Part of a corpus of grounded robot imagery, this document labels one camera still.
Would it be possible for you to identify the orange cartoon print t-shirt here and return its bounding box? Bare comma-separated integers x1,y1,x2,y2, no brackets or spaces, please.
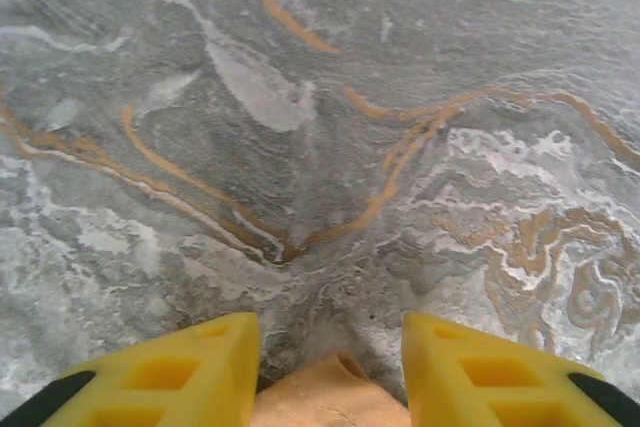
252,349,414,427

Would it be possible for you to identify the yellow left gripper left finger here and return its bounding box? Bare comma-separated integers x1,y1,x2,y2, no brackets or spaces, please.
0,311,261,427

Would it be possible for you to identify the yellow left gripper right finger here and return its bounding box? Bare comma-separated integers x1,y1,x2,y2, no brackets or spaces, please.
402,312,640,427

